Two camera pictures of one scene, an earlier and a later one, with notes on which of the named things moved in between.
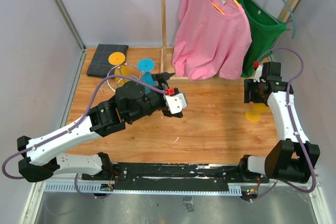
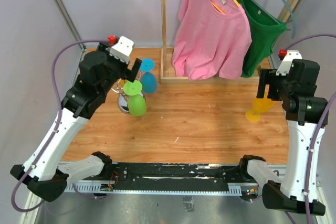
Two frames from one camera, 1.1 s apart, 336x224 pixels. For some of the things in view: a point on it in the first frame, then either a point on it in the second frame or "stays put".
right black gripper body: [256, 97] -> [275, 83]
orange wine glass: [254, 115] stays put
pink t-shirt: [212, 32] stays put
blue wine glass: [146, 65] stays put
